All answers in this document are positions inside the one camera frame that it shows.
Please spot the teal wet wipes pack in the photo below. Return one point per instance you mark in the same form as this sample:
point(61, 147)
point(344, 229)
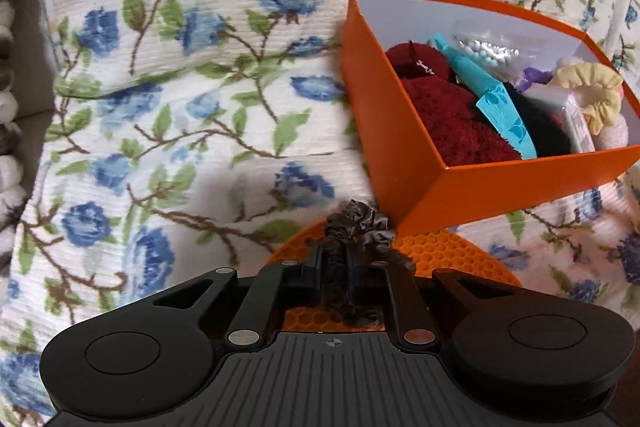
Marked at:
point(493, 101)

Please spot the black pompom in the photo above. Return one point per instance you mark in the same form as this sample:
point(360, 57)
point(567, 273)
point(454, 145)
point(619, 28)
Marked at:
point(548, 138)

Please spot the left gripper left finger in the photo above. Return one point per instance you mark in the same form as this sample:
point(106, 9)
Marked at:
point(276, 289)

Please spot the beige scrunchie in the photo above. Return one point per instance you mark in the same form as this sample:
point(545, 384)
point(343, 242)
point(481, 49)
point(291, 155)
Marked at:
point(598, 90)

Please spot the red knitted plush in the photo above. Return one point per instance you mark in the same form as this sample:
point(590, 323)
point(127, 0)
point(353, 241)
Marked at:
point(461, 134)

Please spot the pink tissue pack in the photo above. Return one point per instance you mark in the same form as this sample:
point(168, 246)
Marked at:
point(562, 107)

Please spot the orange cardboard box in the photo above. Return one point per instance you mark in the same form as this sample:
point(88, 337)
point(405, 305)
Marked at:
point(411, 183)

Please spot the purple plush cloth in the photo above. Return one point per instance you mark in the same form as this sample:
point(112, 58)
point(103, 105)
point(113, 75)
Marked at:
point(531, 76)

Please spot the grey sparkly scrunchie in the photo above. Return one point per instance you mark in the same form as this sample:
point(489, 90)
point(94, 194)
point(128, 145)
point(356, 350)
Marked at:
point(355, 238)

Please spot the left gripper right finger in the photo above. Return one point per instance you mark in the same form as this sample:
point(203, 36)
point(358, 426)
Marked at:
point(406, 318)

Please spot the striped fuzzy pillow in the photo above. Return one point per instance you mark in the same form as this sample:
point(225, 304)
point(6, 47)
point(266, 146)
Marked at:
point(12, 194)

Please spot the bag of white beads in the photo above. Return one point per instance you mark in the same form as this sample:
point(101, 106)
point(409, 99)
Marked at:
point(495, 48)

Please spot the white pink plush toy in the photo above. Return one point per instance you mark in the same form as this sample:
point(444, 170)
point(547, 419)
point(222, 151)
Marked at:
point(614, 132)

